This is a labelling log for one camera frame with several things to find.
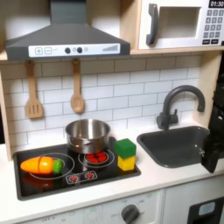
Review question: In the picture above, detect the dark grey tap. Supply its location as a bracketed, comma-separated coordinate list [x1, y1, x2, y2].
[156, 84, 207, 131]

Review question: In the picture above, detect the grey extractor hood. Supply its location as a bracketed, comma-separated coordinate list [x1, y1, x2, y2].
[3, 0, 131, 61]

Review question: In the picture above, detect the white toy microwave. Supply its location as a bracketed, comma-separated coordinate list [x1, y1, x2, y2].
[138, 0, 224, 51]

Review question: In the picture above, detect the yellow block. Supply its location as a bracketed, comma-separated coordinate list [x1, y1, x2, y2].
[117, 155, 137, 172]

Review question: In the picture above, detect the wooden slotted spatula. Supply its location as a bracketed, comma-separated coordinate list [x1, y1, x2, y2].
[24, 59, 45, 120]

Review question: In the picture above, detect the steel pot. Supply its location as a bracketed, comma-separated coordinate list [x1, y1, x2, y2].
[64, 118, 112, 155]

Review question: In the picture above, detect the wooden toy kitchen frame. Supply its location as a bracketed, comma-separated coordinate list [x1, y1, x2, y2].
[0, 0, 224, 162]

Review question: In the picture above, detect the grey microwave door handle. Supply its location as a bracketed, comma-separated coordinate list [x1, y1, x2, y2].
[145, 3, 160, 46]

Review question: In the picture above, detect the green block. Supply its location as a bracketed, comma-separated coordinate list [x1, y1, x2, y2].
[114, 138, 137, 159]

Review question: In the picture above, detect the white oven control panel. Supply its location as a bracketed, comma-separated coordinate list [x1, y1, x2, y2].
[17, 189, 165, 224]

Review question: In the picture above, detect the black appliance window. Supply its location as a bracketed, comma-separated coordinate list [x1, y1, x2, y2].
[186, 196, 224, 224]

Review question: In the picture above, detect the wooden spoon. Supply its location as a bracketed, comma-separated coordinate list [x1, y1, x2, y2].
[70, 58, 86, 114]

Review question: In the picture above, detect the grey oven knob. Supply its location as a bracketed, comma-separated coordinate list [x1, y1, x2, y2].
[121, 204, 140, 224]

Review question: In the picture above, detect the orange toy carrot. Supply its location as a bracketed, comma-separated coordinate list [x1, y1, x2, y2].
[20, 156, 64, 175]

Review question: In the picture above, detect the black toy stove top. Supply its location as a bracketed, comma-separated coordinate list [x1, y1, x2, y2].
[12, 136, 142, 201]

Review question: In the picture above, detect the dark grey sink basin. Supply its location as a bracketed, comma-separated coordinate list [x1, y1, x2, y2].
[136, 125, 211, 169]

